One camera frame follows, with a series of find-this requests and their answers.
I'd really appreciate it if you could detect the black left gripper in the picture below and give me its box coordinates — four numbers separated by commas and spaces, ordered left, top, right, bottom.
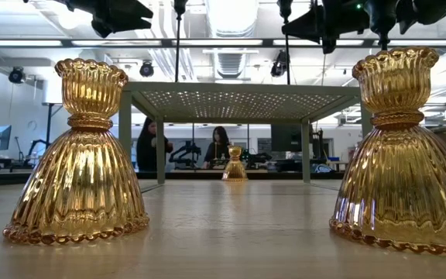
66, 0, 154, 39

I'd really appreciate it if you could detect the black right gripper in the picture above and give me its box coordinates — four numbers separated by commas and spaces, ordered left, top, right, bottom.
282, 0, 369, 55

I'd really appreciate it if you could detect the amber glass candle holder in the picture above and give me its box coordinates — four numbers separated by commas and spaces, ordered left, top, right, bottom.
221, 145, 249, 182
2, 57, 150, 246
329, 46, 446, 257

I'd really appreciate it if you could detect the green perforated metal shelf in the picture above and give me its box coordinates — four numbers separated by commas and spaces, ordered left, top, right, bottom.
118, 81, 375, 185

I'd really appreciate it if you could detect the black ceiling spotlight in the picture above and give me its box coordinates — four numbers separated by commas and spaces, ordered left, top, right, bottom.
269, 49, 290, 78
8, 66, 26, 85
139, 60, 156, 78

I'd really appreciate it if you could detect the dark background screen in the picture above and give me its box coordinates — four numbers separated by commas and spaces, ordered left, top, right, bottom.
271, 123, 314, 153

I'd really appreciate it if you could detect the taller black candlestick holder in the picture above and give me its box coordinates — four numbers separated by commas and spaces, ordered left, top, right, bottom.
173, 0, 188, 84
276, 0, 294, 85

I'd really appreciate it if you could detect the person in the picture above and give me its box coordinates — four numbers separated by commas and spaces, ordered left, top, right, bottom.
136, 117, 174, 174
202, 126, 232, 171

